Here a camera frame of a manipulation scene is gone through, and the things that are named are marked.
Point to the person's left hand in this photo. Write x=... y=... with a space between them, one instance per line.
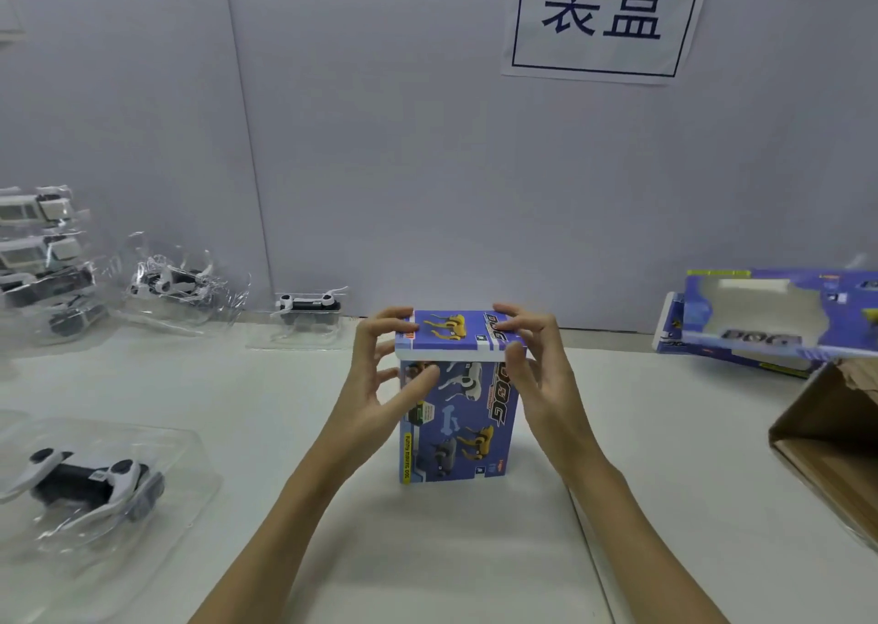
x=357 y=411

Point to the person's right hand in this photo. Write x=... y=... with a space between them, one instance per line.
x=559 y=404

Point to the person's left thumb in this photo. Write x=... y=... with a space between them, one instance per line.
x=417 y=389

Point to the person's right thumb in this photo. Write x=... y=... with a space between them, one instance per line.
x=527 y=383

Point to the blue toy dog box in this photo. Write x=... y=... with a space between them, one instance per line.
x=466 y=431

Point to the person's left forearm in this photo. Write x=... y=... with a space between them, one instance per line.
x=288 y=541

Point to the person's right forearm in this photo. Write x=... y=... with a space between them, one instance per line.
x=638 y=548

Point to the clear plastic blister tray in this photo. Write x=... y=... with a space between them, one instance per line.
x=302 y=335
x=171 y=438
x=226 y=301

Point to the black white robot dog toy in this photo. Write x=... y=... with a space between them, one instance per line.
x=75 y=476
x=308 y=304
x=171 y=282

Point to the flat blue window box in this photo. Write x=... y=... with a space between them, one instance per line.
x=844 y=294
x=669 y=332

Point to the brown cardboard carton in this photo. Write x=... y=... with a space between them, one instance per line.
x=830 y=438

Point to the pile of packed toy trays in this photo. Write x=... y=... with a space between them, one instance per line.
x=41 y=267

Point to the white paper wall sign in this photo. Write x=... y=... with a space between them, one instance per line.
x=610 y=19

